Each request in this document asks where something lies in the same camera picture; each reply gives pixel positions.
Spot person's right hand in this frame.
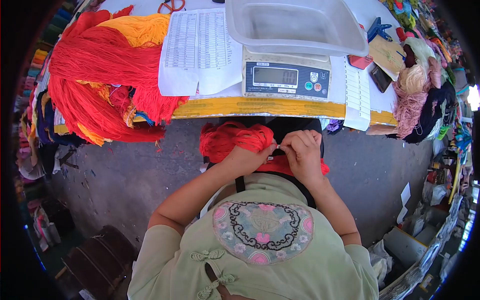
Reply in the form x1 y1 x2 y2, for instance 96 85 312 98
279 129 324 185

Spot person's left hand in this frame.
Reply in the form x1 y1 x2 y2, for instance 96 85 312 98
222 142 278 178

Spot person's right fingers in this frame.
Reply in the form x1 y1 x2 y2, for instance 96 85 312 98
280 129 323 152

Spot red yarn skein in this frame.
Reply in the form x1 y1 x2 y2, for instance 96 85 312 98
198 121 331 177

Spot purple yarn bundle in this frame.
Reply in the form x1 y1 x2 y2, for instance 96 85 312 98
325 119 344 136

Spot beige digital scale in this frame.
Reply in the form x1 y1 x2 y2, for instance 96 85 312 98
241 46 333 103

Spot long white paper strip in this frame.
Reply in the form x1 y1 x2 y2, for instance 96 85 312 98
343 56 372 132

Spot flat red object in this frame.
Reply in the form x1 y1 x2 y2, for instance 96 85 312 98
347 54 374 71

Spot black phone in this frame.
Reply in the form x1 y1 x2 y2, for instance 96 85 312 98
369 63 394 94

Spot clear plastic tub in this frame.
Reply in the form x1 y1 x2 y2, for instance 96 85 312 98
225 0 370 58

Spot person's body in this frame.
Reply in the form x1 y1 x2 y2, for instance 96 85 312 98
127 172 380 300

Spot printed paper sheets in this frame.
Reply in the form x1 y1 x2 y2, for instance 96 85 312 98
158 8 244 98

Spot brown paper envelope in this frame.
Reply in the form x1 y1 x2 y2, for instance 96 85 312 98
368 34 407 82

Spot pile of pink cream yarn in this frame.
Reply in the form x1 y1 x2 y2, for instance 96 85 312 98
391 35 457 145

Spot blue plastic clip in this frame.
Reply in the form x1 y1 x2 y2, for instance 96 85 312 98
367 16 393 43

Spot open cardboard box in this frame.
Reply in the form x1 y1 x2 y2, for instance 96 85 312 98
382 225 429 269

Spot orange scissors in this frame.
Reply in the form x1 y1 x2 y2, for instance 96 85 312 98
157 0 186 15

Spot pile of red orange yarn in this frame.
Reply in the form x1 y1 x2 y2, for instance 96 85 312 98
47 5 189 147

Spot dark brown stool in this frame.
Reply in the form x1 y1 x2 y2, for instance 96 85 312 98
61 224 138 300

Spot shelf of coloured yarn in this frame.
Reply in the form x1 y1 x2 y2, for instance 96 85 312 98
14 0 77 188

